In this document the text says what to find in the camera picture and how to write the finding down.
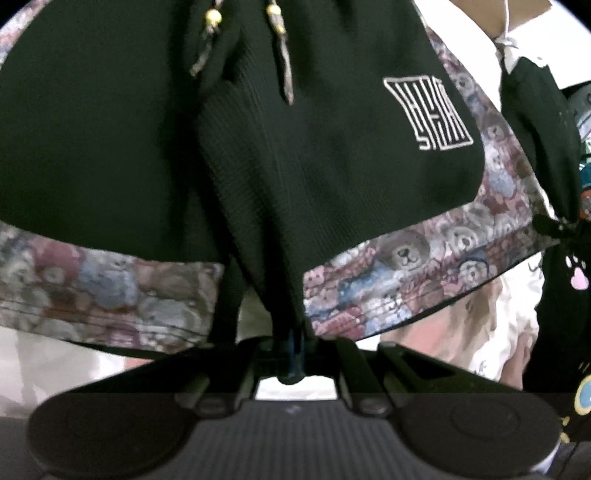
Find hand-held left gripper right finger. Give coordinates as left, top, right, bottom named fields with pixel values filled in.
left=295, top=331, right=500, bottom=417

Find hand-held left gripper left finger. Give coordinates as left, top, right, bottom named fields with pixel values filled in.
left=139, top=331, right=293, bottom=412

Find black shorts with bear-print trim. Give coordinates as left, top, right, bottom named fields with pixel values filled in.
left=0, top=0, right=555, bottom=356

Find white bedsheet with coloured patches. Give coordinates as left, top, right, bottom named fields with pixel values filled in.
left=0, top=263, right=543, bottom=402

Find person's black paw-print top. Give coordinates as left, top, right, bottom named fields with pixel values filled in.
left=501, top=58, right=591, bottom=480

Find person's white collared shirt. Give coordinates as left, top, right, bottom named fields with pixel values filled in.
left=413, top=0, right=555, bottom=112

